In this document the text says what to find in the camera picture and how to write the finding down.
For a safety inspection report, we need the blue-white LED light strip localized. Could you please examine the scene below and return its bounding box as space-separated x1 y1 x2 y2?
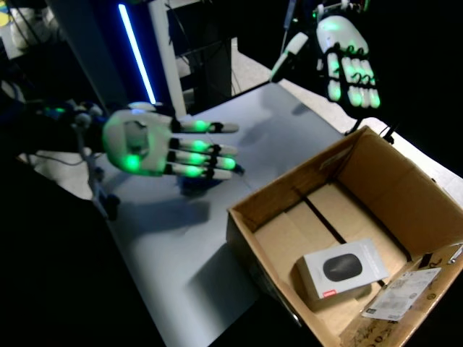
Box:
117 3 157 106

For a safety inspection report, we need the white shipping label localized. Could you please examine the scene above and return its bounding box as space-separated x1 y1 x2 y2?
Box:
361 266 443 322

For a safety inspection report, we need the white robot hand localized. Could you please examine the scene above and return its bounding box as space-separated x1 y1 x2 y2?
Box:
101 101 240 181
270 14 382 110

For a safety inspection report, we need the black metal rack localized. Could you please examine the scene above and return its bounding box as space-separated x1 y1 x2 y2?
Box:
166 0 232 113

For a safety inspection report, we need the grey mouse box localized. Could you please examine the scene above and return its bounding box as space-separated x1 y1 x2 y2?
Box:
291 237 390 312

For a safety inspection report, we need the white vertical post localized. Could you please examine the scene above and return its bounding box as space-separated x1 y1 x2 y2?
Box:
150 0 189 119

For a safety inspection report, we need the white background object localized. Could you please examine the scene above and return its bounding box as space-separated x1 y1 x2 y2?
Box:
9 6 61 51

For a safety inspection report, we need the brown cardboard box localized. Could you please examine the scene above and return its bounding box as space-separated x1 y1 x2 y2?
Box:
226 124 463 347

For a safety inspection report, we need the grey slanted pillar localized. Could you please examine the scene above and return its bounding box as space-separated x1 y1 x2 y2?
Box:
46 0 127 108

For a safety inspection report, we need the blue object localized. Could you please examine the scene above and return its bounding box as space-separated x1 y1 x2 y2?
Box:
177 164 247 198

